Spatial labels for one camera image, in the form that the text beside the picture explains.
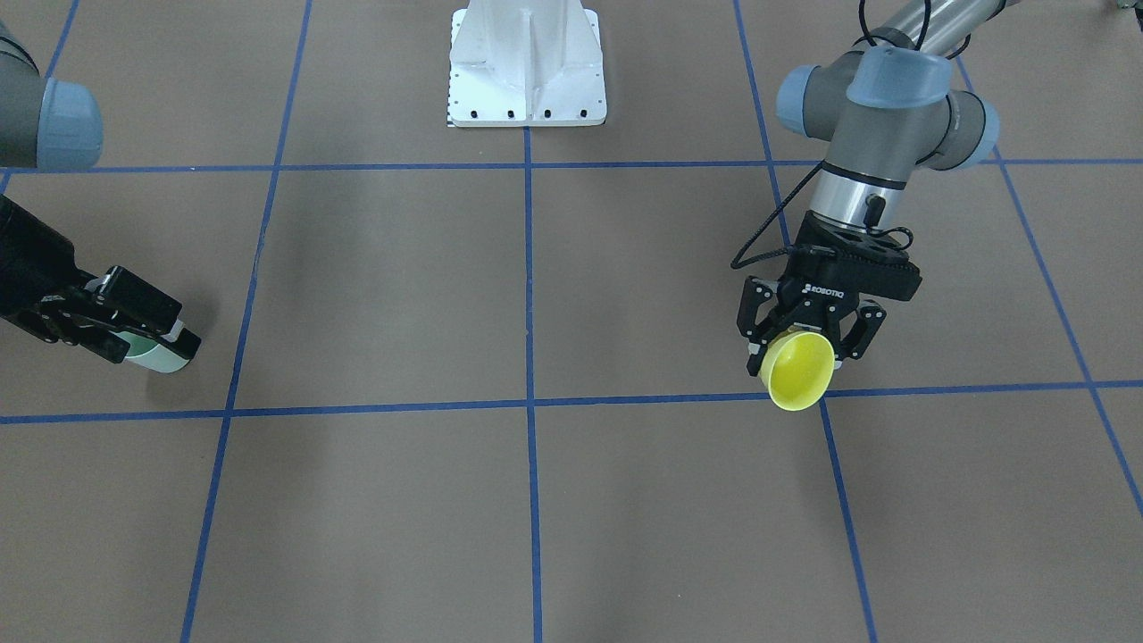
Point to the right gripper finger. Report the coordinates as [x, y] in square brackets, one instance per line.
[82, 325]
[120, 289]

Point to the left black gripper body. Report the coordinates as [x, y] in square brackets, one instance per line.
[817, 304]

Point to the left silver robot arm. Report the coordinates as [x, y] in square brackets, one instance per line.
[885, 107]

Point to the white camera pedestal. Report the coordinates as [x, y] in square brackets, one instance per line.
[526, 64]

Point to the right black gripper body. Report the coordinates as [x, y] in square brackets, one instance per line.
[29, 261]

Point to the yellow plastic cup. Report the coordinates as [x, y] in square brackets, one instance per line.
[797, 369]

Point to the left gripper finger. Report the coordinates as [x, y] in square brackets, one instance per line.
[753, 324]
[869, 316]

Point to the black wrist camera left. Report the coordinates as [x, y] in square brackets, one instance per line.
[887, 269]

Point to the green plastic cup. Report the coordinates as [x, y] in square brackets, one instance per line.
[168, 353]

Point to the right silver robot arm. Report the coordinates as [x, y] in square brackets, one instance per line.
[54, 125]

